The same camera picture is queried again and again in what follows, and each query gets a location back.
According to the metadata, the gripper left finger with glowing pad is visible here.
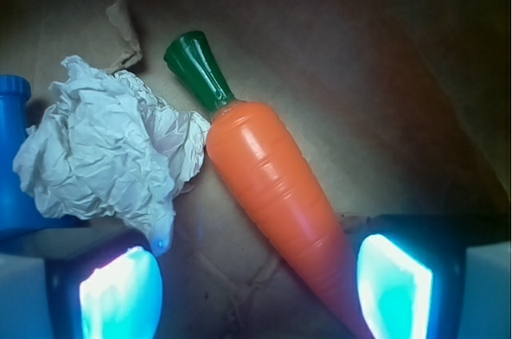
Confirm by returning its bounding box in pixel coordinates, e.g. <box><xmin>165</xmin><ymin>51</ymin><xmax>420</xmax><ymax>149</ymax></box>
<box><xmin>1</xmin><ymin>227</ymin><xmax>163</xmax><ymax>338</ymax></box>

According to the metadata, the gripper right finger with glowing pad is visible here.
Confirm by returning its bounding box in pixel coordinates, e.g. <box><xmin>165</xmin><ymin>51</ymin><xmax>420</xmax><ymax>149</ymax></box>
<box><xmin>357</xmin><ymin>215</ymin><xmax>511</xmax><ymax>338</ymax></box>

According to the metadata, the orange toy carrot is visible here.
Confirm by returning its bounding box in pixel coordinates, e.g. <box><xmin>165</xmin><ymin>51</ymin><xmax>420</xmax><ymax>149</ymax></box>
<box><xmin>164</xmin><ymin>31</ymin><xmax>371</xmax><ymax>338</ymax></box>

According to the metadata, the blue plastic toy bottle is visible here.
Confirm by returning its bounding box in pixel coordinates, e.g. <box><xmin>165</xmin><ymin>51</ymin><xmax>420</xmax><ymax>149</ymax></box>
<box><xmin>1</xmin><ymin>75</ymin><xmax>78</xmax><ymax>239</ymax></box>

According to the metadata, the crumpled white paper ball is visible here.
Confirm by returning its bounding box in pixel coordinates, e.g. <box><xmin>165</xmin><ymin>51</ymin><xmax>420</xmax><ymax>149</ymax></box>
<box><xmin>13</xmin><ymin>55</ymin><xmax>210</xmax><ymax>256</ymax></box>

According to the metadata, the brown paper bag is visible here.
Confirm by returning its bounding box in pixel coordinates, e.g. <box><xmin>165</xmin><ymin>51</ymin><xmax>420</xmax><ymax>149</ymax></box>
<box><xmin>0</xmin><ymin>0</ymin><xmax>512</xmax><ymax>339</ymax></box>

